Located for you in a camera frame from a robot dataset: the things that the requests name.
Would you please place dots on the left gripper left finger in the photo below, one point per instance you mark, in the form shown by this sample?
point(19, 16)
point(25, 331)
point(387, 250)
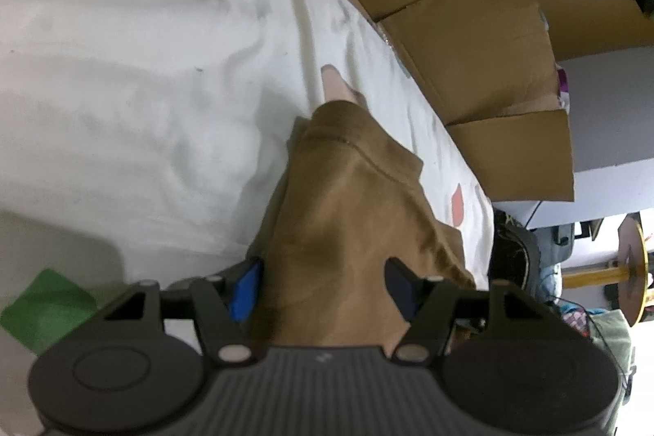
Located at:
point(222, 305)

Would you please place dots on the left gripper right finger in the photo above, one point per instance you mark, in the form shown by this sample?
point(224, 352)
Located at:
point(428, 306)

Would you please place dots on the brown t-shirt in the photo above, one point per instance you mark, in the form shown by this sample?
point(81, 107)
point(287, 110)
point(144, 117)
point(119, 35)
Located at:
point(349, 200)

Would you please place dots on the black folded garment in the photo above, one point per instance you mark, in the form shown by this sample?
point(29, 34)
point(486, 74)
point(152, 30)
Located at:
point(515, 256)

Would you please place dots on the yellow wooden stand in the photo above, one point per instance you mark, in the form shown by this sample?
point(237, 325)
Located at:
point(630, 271)

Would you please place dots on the cream bear print blanket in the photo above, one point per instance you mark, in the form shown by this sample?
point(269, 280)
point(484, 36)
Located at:
point(144, 144)

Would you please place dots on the purple white refill pouch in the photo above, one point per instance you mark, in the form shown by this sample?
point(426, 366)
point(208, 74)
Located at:
point(563, 89)

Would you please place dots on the large cardboard box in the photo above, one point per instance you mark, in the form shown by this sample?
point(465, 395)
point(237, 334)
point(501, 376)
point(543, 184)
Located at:
point(487, 69)

